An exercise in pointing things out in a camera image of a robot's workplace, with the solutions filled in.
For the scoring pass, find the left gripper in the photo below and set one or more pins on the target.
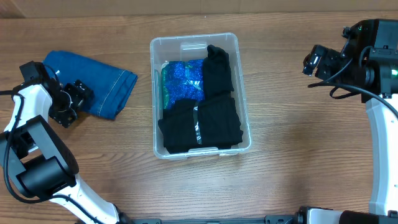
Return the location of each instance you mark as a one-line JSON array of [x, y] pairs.
[[83, 99]]

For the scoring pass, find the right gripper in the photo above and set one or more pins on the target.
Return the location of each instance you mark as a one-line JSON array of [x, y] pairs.
[[321, 62]]

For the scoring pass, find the blue denim cloth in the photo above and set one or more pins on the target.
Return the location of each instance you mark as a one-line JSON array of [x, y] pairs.
[[111, 85]]

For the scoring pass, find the black cloth bundle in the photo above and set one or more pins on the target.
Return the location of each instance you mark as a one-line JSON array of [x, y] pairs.
[[216, 73]]

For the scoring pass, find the blue sequin fabric bundle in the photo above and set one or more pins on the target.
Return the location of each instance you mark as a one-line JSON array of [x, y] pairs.
[[182, 80]]

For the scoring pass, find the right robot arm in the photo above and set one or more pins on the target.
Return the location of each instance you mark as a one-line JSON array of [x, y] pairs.
[[366, 66]]

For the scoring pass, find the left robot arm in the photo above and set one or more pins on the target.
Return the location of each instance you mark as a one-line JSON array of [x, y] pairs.
[[37, 165]]

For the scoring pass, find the clear plastic storage bin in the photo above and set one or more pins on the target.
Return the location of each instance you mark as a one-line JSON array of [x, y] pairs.
[[190, 47]]

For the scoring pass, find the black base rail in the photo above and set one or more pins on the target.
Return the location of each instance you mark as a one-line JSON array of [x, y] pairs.
[[268, 219]]

